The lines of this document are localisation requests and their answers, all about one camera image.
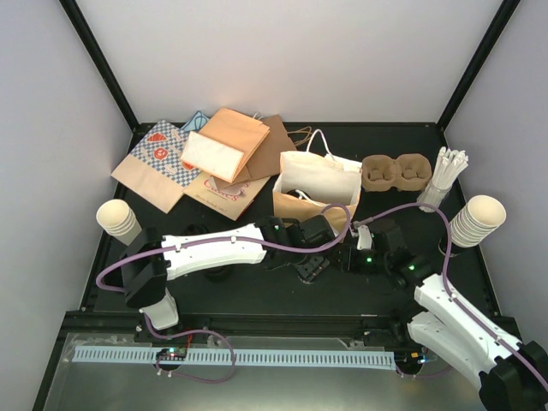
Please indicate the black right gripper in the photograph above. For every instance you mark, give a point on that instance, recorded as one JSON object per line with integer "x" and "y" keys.
{"x": 352, "y": 259}

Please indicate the orange kraft paper bag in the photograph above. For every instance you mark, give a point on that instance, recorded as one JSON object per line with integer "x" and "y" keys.
{"x": 327, "y": 179}

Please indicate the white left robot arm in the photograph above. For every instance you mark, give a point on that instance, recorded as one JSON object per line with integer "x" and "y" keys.
{"x": 157, "y": 259}

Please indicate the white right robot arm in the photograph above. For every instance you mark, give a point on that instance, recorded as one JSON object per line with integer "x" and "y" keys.
{"x": 508, "y": 373}

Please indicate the dark brown paper bag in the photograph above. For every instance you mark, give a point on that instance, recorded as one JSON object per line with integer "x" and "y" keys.
{"x": 265, "y": 162}

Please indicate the cardboard cup carrier stack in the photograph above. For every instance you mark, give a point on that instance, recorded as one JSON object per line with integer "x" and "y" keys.
{"x": 408, "y": 172}

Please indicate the cream cakes printed paper bag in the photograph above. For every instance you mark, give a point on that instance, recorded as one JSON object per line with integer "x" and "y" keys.
{"x": 230, "y": 202}

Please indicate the right stack of paper cups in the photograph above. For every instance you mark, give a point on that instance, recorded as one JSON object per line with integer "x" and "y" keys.
{"x": 481, "y": 216}

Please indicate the stack of paper cups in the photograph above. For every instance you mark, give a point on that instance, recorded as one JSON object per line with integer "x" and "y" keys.
{"x": 481, "y": 216}
{"x": 118, "y": 220}

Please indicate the cup of white straws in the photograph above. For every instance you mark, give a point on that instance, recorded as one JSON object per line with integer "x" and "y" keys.
{"x": 449, "y": 165}

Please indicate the folded orange paper bag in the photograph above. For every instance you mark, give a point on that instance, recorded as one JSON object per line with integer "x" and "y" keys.
{"x": 224, "y": 145}

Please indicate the light blue paper bag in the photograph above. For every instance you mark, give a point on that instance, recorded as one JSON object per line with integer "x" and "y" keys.
{"x": 196, "y": 123}

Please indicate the blue checkered paper bag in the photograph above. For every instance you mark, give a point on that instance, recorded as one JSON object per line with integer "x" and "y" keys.
{"x": 154, "y": 170}

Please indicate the left stack of paper cups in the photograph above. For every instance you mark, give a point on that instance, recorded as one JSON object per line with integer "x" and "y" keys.
{"x": 118, "y": 220}

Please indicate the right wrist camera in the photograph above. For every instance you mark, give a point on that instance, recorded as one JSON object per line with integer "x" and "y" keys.
{"x": 365, "y": 239}

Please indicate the white slotted cable duct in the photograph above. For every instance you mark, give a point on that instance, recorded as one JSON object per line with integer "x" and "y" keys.
{"x": 239, "y": 357}

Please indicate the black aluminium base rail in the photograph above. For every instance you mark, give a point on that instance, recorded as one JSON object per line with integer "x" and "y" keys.
{"x": 375, "y": 331}

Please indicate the right black frame post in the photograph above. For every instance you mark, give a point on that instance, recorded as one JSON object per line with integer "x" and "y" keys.
{"x": 492, "y": 34}

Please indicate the black frame post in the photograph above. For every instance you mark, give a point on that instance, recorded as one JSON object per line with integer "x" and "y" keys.
{"x": 492, "y": 34}
{"x": 87, "y": 38}

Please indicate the left black frame post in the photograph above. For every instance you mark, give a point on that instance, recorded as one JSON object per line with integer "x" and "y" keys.
{"x": 87, "y": 38}

